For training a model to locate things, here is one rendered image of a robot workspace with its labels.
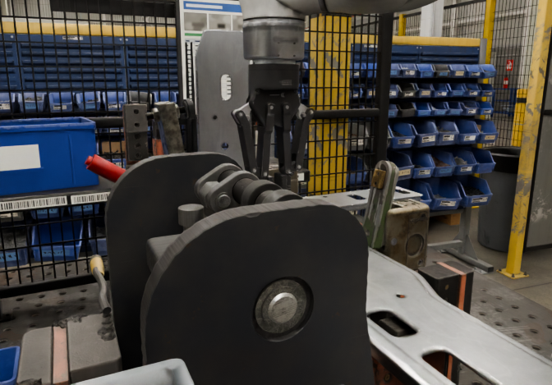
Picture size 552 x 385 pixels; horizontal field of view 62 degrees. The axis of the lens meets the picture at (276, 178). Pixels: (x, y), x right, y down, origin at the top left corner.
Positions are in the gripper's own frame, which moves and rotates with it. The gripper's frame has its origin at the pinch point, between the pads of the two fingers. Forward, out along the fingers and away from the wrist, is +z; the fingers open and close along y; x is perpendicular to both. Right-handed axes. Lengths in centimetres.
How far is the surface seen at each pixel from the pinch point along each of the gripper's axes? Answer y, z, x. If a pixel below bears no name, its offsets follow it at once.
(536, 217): 244, 69, 124
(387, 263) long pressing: 9.5, 6.6, -16.4
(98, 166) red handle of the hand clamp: -25.4, -7.0, -1.1
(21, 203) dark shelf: -37.1, 4.8, 32.4
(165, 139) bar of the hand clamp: -16.7, -10.0, -1.7
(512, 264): 227, 98, 124
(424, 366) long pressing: -2.4, 6.7, -36.4
